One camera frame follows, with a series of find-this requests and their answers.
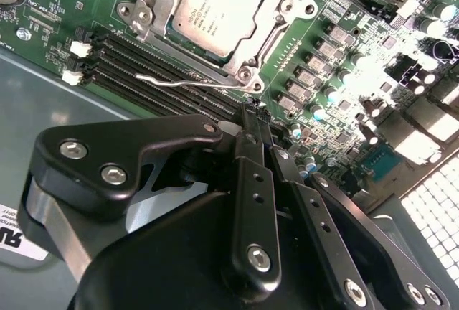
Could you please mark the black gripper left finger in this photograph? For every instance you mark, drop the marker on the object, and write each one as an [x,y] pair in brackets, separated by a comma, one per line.
[89,137]

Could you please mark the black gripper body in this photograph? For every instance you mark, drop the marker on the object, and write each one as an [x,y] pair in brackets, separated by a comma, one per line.
[161,270]

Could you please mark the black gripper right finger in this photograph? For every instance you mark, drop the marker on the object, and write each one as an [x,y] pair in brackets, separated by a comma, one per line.
[322,216]

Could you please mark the silver CPU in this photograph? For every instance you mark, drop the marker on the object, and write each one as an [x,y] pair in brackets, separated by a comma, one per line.
[215,8]

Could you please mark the metal socket cover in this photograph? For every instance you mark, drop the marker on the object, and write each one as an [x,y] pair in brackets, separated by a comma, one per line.
[276,33]

